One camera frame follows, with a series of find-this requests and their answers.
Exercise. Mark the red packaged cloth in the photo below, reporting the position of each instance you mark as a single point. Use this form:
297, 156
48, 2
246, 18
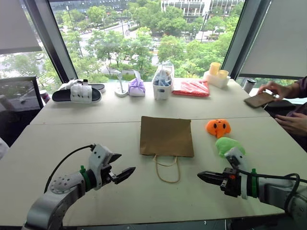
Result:
190, 89

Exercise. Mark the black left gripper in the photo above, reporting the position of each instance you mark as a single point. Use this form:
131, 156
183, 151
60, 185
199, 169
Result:
107, 176

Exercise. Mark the person right hand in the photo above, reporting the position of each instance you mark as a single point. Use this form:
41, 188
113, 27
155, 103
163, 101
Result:
274, 89

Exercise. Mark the black monitor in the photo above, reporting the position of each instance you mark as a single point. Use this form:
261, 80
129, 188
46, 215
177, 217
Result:
18, 103

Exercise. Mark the person dark purple sleeve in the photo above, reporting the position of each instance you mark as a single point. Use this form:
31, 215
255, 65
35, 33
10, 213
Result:
299, 87

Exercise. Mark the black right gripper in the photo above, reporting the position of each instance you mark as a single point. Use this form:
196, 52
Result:
231, 184

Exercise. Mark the short yellow cup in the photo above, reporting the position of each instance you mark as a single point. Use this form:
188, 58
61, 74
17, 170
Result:
223, 74

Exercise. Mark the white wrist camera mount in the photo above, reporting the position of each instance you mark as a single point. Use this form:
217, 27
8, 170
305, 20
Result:
98, 157
237, 153

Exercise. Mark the white plastic box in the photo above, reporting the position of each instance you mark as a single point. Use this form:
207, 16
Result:
217, 81

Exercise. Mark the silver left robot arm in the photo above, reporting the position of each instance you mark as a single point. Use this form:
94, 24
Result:
45, 206

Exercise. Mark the white storage basket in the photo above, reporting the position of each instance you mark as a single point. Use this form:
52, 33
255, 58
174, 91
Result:
162, 90

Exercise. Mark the black flat pouch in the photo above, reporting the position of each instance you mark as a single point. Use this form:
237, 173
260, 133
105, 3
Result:
281, 105

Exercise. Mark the person left hand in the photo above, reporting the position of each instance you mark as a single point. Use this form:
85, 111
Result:
293, 122

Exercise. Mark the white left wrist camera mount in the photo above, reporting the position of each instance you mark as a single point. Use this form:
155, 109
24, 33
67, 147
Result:
98, 157

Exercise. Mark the purple cloth pouch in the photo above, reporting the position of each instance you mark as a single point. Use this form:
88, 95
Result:
137, 88

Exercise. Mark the brown paper bag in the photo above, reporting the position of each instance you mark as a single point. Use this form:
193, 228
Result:
166, 136

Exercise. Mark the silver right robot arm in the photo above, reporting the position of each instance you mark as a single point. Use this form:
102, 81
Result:
275, 191

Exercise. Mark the tall yellow cup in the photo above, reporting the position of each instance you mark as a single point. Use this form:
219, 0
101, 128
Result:
214, 68

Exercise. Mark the green plush toy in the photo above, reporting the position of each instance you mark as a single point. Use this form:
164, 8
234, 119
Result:
227, 145

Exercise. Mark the grey roller blind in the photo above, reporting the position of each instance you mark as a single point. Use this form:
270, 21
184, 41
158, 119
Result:
278, 38
16, 24

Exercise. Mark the black white slide slipper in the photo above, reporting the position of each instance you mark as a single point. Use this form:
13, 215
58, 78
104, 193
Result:
79, 94
98, 86

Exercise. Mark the brown smartphone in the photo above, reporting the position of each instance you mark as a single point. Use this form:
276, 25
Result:
257, 100

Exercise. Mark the silver black tumbler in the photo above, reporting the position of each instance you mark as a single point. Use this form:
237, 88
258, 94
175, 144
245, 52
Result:
249, 86

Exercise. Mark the orange plush toy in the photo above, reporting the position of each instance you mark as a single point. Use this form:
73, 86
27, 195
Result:
219, 127

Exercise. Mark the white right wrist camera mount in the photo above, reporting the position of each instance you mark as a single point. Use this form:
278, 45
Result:
237, 153

